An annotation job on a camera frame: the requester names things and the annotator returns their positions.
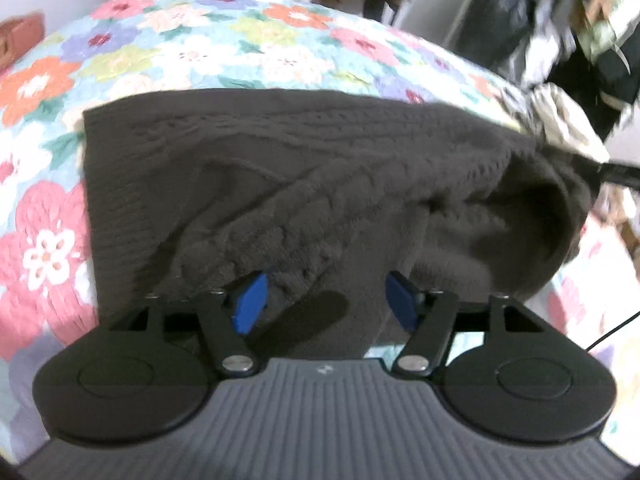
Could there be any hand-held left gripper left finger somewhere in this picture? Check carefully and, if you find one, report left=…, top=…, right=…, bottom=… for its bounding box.
left=109, top=271, right=269, bottom=379

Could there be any brown box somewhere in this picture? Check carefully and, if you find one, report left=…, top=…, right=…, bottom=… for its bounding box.
left=0, top=12, right=47, bottom=74

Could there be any black bag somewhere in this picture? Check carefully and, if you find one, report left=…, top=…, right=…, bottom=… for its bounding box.
left=456, top=0, right=535, bottom=74

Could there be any cream patterned cloth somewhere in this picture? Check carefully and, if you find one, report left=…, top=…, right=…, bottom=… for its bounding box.
left=525, top=83, right=611, bottom=164

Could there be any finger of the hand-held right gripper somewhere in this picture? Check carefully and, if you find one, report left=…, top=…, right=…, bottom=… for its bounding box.
left=598, top=160, right=640, bottom=190

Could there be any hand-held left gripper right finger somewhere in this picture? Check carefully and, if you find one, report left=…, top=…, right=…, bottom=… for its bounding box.
left=384, top=270, right=545, bottom=380

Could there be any black cable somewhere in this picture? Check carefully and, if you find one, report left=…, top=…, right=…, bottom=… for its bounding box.
left=586, top=310, right=640, bottom=353

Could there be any floral quilted bedspread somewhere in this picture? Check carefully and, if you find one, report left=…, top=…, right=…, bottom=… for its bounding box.
left=0, top=0, right=640, bottom=467

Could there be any brown cable-knit sweater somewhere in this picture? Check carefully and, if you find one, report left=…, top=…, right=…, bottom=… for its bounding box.
left=82, top=87, right=604, bottom=364

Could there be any pile of mixed clothes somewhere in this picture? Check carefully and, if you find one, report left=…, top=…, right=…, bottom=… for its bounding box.
left=518, top=0, right=640, bottom=143

